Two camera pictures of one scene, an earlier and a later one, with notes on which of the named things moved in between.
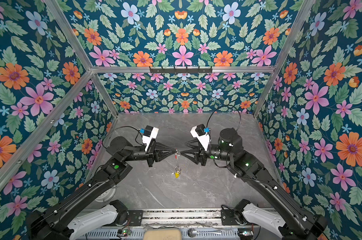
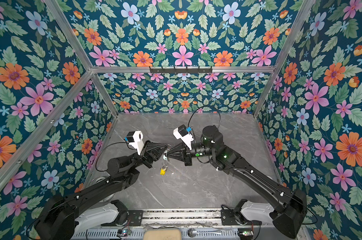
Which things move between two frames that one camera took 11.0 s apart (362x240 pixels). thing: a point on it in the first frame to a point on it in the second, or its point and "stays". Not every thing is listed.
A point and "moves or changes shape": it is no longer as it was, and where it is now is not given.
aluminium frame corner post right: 296,28 stays
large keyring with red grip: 178,169 moves or changes shape
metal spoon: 192,232 stays
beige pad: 162,234 stays
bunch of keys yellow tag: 177,171 to 163,169
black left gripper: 151,155 stays
